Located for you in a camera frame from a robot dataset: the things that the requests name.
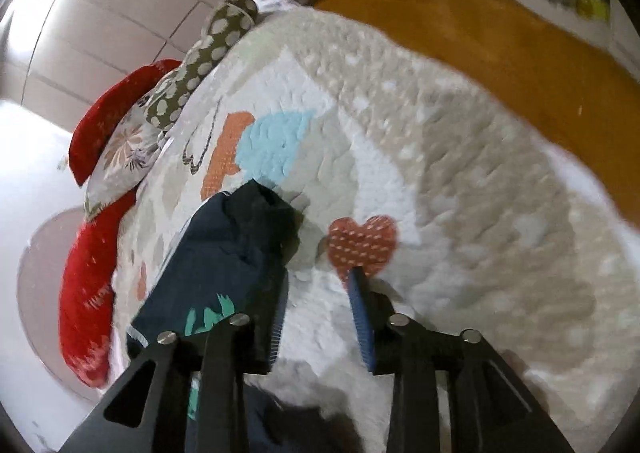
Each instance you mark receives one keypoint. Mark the navy striped child pant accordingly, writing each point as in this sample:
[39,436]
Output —
[234,244]

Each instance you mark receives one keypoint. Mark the small red pillow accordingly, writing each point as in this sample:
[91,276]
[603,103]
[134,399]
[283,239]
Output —
[96,127]

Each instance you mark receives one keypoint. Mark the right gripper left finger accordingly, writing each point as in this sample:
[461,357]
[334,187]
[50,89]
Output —
[146,409]

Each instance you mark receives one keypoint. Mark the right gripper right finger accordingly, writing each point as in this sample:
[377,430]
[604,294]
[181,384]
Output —
[490,408]

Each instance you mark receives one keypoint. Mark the large red pillow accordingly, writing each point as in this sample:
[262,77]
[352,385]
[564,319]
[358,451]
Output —
[85,305]

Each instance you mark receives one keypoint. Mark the pink white bedsheet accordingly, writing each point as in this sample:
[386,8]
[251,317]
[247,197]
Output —
[267,7]

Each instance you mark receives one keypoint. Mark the heart pattern quilted blanket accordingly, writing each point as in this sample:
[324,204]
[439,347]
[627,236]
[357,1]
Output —
[469,218]

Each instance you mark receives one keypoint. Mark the floral grey pillow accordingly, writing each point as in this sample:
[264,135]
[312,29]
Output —
[126,159]

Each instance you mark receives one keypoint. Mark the olive polka dot pillow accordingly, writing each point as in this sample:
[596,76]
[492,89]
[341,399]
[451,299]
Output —
[224,28]

